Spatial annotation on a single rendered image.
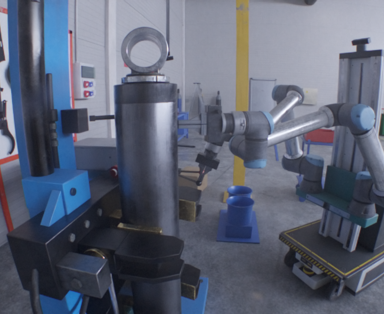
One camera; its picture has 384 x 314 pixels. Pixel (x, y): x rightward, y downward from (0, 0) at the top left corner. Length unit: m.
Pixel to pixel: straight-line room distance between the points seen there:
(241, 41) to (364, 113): 2.37
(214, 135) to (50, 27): 0.74
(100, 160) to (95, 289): 0.75
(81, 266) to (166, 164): 0.40
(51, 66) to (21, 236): 0.62
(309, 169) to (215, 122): 1.25
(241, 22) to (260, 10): 8.75
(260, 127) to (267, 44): 10.94
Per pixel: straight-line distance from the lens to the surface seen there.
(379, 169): 1.50
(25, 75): 0.90
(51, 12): 1.11
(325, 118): 1.32
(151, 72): 0.82
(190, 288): 1.35
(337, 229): 2.27
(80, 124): 1.06
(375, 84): 1.92
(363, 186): 1.76
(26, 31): 0.92
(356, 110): 1.28
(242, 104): 3.33
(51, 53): 1.07
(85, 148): 1.36
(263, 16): 12.13
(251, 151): 0.96
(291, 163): 2.09
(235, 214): 2.60
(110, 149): 1.29
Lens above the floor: 1.43
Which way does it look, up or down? 14 degrees down
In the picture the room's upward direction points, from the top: straight up
